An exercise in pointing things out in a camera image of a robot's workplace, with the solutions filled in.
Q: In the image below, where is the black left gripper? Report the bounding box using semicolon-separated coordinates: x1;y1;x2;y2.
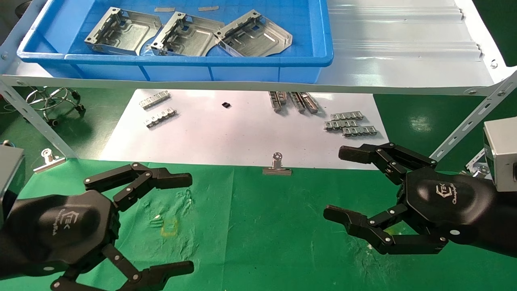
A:
0;162;195;291

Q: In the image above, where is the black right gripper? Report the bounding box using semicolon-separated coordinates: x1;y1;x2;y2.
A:
323;142;500;255

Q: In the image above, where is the silver sheet metal bracket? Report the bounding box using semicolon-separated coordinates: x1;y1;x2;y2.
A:
84;7;162;56
150;11;225;57
213;10;293;57

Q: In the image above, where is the small notched metal strip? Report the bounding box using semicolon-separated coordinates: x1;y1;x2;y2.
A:
342;126;378;137
139;91;171;110
324;120;357;131
330;112;364;121
145;107;177;129

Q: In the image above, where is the green table cloth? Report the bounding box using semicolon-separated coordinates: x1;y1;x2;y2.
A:
0;158;517;291

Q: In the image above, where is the white paper sheet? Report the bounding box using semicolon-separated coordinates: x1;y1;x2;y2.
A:
99;89;394;170

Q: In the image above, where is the perforated white shelf brace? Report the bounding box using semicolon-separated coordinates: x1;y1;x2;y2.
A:
0;79;77;159
429;71;517;162

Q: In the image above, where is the white metal shelf board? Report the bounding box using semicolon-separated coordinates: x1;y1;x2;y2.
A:
0;0;517;96

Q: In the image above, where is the blue plastic bin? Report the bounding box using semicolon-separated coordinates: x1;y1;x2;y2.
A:
17;0;334;83

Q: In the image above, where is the chrome stool base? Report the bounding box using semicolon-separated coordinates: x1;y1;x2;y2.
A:
25;86;85;127

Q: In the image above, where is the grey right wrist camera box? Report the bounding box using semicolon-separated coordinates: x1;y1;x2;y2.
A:
483;116;517;192

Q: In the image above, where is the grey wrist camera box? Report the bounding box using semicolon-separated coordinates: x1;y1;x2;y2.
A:
0;143;25;227
483;116;517;192

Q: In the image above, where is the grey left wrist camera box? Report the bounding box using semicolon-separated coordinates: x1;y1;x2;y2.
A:
0;143;25;227

